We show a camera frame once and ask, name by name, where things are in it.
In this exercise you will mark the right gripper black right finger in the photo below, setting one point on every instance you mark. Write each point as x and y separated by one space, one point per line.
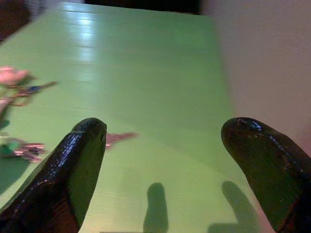
272 170

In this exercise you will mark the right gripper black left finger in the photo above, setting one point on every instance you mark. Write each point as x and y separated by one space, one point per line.
60 174

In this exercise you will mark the keyring with pale charm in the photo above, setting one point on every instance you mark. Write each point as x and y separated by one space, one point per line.
12 75

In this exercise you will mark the small silver key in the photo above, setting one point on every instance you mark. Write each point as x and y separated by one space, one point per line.
119 138

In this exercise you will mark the silver key bunch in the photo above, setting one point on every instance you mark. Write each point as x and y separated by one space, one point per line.
26 149

